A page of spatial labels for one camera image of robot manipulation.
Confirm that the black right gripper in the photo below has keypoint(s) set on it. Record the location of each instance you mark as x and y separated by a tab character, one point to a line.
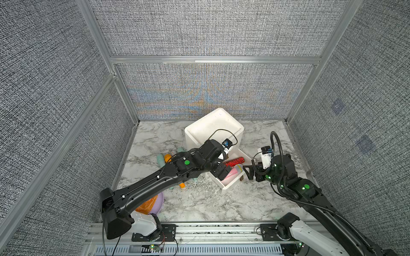
253	172

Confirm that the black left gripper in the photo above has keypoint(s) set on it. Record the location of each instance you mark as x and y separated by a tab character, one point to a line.
219	168

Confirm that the pink microphone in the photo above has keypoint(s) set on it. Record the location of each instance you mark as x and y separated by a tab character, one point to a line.
236	171

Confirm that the glittery red microphone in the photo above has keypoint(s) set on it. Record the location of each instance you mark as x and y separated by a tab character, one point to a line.
234	162

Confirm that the white bottom drawer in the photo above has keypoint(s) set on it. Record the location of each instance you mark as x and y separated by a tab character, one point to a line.
225	186

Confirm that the mint green microphone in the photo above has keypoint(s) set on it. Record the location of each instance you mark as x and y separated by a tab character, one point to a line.
182	149
160	160

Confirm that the orange microphone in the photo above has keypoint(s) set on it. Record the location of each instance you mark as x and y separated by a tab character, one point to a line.
167	159

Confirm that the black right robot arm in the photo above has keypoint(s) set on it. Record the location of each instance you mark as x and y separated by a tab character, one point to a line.
284	180

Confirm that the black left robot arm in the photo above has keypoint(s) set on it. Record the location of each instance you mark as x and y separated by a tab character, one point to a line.
118	208

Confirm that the white drawer cabinet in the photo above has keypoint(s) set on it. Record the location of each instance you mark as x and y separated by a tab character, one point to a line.
217	125

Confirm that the purple plate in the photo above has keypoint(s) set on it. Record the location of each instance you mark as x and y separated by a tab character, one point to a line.
157	204

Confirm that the orange pastry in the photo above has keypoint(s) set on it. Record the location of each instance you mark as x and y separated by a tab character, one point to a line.
147	206

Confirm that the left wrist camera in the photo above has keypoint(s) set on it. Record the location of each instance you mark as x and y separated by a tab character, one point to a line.
227	145

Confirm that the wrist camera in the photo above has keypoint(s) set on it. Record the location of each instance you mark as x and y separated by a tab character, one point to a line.
266	156
227	145

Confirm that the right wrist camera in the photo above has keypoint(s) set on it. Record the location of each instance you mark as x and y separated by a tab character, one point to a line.
266	156

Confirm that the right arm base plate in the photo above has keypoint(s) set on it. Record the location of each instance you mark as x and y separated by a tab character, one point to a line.
269	232

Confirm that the aluminium front rail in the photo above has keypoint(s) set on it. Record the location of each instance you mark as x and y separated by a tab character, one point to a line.
192	238

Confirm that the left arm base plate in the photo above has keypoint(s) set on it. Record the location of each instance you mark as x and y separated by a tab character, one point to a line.
166	234

